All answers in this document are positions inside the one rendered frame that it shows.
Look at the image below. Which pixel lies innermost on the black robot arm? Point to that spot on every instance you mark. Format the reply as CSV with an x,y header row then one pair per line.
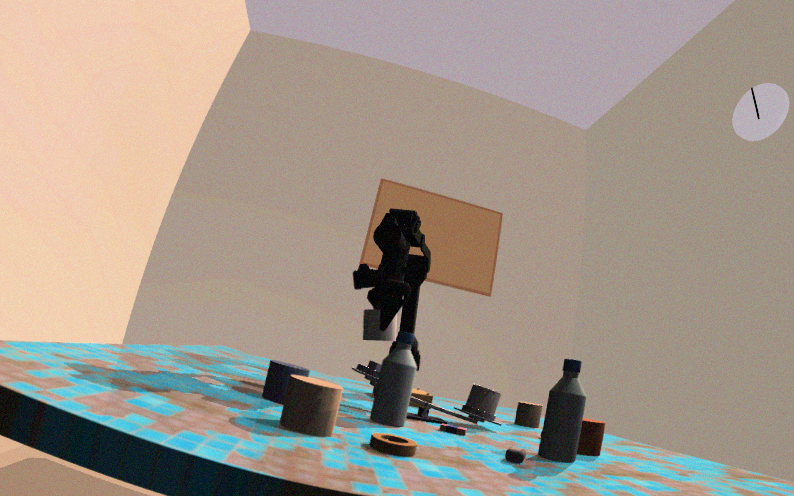
x,y
397,232

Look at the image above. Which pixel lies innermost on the dark grey bottle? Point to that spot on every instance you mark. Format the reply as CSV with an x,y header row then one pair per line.
x,y
564,415
395,384

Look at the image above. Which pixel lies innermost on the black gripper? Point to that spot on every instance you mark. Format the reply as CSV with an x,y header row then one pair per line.
x,y
388,297

